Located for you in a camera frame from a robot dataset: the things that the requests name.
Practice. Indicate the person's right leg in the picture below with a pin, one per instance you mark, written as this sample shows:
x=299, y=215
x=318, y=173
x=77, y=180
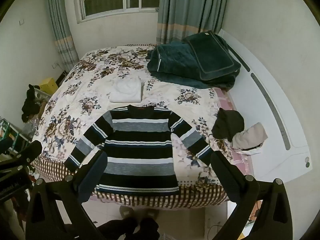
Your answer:
x=148, y=230

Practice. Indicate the person's leg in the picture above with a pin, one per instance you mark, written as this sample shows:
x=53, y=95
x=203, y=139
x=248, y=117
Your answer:
x=117, y=228
x=148, y=230

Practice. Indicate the black hanging clothes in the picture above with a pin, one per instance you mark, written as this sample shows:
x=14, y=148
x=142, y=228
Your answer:
x=30, y=105

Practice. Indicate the white headboard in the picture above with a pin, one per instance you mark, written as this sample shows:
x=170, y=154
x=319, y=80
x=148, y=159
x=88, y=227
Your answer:
x=252, y=100

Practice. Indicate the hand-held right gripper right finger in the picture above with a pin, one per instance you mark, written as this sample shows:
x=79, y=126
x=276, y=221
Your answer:
x=223, y=171

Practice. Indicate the person's left leg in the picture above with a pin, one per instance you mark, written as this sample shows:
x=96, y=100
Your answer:
x=117, y=228

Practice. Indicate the grey slipper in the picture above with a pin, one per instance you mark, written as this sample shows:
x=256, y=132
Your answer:
x=127, y=212
x=151, y=214

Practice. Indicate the dark green quilt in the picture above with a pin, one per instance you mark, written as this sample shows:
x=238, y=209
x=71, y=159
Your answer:
x=172, y=62

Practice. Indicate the yellow box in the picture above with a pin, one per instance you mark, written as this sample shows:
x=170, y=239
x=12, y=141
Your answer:
x=49, y=86

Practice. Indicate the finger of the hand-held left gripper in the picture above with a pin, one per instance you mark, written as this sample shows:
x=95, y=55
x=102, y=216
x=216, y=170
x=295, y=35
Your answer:
x=27, y=152

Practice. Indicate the wall socket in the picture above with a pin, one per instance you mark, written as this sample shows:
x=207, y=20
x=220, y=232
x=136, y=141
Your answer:
x=55, y=65

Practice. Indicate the floral bedsheet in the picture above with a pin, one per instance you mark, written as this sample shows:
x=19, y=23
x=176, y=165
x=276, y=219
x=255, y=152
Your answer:
x=82, y=85

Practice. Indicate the white garment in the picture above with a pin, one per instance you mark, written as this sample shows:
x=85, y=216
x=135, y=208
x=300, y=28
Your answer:
x=126, y=90

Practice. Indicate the black garment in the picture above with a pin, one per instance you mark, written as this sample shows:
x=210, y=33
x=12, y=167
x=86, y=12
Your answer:
x=228, y=125

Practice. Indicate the striped knit sweater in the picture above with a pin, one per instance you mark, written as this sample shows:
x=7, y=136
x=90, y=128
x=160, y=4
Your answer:
x=140, y=150

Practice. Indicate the dark green pillow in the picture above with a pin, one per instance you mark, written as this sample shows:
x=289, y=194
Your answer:
x=215, y=55

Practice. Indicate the beige garment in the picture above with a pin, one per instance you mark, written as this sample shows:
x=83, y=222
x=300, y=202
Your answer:
x=250, y=136

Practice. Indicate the green white storage rack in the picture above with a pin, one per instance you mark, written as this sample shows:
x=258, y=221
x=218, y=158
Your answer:
x=15, y=132

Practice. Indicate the wide grey-blue curtain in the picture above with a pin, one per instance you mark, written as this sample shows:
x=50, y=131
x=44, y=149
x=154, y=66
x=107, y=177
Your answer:
x=190, y=7

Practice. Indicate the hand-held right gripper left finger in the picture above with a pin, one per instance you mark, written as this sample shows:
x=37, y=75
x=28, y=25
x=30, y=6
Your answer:
x=92, y=173

